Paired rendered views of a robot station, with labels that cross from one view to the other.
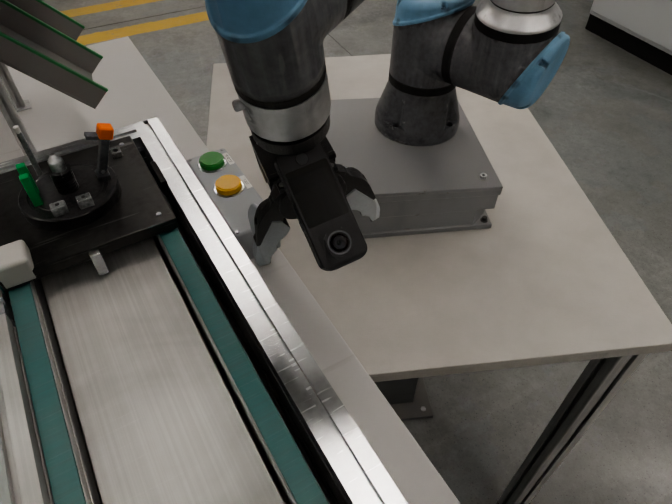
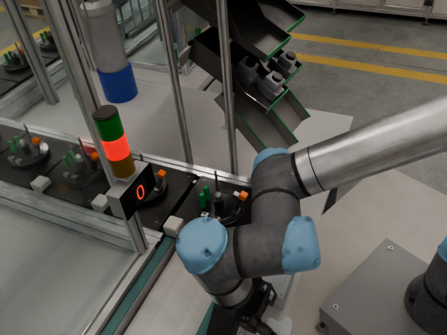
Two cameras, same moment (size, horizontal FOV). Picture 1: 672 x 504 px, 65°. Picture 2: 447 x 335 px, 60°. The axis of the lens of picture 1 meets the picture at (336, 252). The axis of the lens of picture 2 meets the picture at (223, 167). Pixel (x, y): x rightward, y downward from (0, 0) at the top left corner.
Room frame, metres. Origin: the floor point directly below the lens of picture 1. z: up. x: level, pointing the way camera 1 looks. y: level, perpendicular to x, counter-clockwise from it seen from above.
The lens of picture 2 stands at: (0.23, -0.26, 1.82)
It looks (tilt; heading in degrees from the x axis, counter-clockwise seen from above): 42 degrees down; 58
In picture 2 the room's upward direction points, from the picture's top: 6 degrees counter-clockwise
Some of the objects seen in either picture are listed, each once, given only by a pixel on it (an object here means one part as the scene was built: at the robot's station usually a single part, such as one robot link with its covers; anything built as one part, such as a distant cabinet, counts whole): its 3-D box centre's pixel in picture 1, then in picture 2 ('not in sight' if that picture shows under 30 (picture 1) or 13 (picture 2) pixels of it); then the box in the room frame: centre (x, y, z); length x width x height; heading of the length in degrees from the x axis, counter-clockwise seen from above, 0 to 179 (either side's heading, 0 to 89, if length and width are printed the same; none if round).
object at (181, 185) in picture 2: not in sight; (142, 180); (0.47, 0.62, 1.01); 0.24 x 0.24 x 0.13; 31
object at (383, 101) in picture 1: (419, 97); (446, 296); (0.83, -0.15, 1.00); 0.15 x 0.15 x 0.10
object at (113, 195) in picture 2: not in sight; (120, 159); (0.38, 0.40, 1.29); 0.12 x 0.05 x 0.25; 31
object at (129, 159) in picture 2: not in sight; (121, 162); (0.38, 0.40, 1.28); 0.05 x 0.05 x 0.05
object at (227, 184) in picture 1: (228, 186); not in sight; (0.64, 0.17, 0.96); 0.04 x 0.04 x 0.02
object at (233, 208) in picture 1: (231, 201); (282, 265); (0.64, 0.17, 0.93); 0.21 x 0.07 x 0.06; 31
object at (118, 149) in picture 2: not in sight; (115, 143); (0.38, 0.40, 1.33); 0.05 x 0.05 x 0.05
